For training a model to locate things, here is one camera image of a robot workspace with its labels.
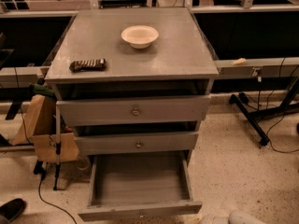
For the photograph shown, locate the black cable on right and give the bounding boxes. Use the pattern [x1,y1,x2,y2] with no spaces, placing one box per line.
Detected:
[264,65,299,154]

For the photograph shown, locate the black shoe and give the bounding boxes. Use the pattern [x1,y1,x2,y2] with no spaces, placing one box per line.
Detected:
[0,198,26,224]

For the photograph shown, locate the black metal stand base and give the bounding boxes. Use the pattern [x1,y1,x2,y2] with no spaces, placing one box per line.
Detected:
[229,77,299,147]

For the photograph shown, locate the grey bottom drawer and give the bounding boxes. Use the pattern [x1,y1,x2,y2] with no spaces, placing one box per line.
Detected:
[78,151,202,221]

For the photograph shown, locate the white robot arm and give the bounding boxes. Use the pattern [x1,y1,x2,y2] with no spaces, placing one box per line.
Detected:
[198,210,266,224]

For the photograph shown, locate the grey middle drawer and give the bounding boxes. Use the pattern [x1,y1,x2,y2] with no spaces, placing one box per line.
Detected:
[75,132,198,155]

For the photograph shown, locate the white bowl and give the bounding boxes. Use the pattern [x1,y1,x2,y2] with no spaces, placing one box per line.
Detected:
[121,25,159,49]

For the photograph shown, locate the black tripod stand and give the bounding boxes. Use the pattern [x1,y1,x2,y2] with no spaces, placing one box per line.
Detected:
[34,106,62,190]

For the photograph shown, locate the green handled tool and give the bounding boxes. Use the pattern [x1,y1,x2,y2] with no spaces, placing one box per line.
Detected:
[29,77,55,98]

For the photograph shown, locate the grey top drawer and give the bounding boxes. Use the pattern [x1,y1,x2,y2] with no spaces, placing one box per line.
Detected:
[57,95,210,126]

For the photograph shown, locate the black floor cable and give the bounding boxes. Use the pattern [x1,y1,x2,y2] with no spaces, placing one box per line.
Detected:
[37,171,78,224]

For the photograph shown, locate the grey drawer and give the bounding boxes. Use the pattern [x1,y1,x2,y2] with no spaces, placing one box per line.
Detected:
[57,95,210,126]
[75,132,198,155]
[78,151,202,221]

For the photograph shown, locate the grey wooden drawer cabinet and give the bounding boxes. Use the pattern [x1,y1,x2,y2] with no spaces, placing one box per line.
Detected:
[44,7,220,173]

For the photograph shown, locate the small yellow foam piece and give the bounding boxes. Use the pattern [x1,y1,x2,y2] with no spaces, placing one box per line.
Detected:
[232,58,246,65]

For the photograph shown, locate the brown paper bag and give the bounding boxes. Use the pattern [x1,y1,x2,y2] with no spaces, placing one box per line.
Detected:
[11,94,80,163]

